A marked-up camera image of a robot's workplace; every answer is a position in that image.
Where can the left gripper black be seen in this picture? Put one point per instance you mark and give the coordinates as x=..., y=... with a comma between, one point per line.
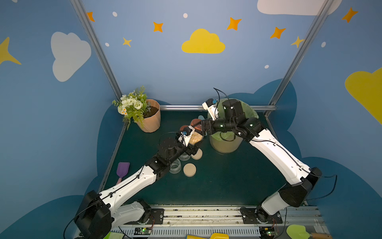
x=191, y=149

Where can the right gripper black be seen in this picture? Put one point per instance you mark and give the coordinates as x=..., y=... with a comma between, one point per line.
x=207, y=126

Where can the beige jar lid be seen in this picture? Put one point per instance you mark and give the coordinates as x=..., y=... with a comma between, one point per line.
x=190, y=170
x=198, y=155

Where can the beige lid oatmeal jar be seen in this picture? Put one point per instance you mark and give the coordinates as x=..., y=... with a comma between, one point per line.
x=184, y=157

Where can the clear oatmeal jar front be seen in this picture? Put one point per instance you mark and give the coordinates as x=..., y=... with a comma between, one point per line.
x=175, y=167

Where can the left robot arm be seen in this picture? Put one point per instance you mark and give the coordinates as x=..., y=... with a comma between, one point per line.
x=96, y=214

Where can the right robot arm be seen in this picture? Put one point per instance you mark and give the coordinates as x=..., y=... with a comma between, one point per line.
x=300, y=178

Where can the mesh bin green bag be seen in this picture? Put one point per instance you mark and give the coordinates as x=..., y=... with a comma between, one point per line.
x=228, y=142

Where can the terracotta flower pot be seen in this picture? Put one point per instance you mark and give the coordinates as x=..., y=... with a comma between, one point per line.
x=151, y=123

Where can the purple pink toy spatula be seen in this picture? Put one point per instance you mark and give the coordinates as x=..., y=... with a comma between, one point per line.
x=122, y=171

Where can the white flowers green plant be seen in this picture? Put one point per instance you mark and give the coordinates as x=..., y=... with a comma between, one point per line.
x=133, y=106

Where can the left controller board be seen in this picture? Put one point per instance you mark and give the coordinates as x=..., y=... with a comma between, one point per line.
x=142, y=231

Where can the controller board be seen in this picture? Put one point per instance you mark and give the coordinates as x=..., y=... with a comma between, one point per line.
x=142, y=231
x=267, y=233

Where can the right controller board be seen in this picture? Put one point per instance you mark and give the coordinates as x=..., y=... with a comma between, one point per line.
x=267, y=233

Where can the green toy tool left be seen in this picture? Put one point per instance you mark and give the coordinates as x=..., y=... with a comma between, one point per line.
x=114, y=235

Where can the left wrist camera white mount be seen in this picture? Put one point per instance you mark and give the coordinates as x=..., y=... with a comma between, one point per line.
x=185, y=137

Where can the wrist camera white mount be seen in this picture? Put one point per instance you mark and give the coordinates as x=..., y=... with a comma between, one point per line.
x=210, y=105
x=185, y=137

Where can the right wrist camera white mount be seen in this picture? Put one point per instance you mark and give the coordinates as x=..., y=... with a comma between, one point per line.
x=210, y=105

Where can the aluminium front rail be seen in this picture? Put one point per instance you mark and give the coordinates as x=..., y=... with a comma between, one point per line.
x=181, y=221

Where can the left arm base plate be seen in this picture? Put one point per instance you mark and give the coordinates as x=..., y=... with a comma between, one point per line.
x=152, y=216

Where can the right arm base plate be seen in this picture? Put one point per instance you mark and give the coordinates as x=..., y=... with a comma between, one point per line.
x=250, y=215

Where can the green toy spatula wooden handle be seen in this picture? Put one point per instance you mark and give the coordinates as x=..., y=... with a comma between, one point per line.
x=299, y=232

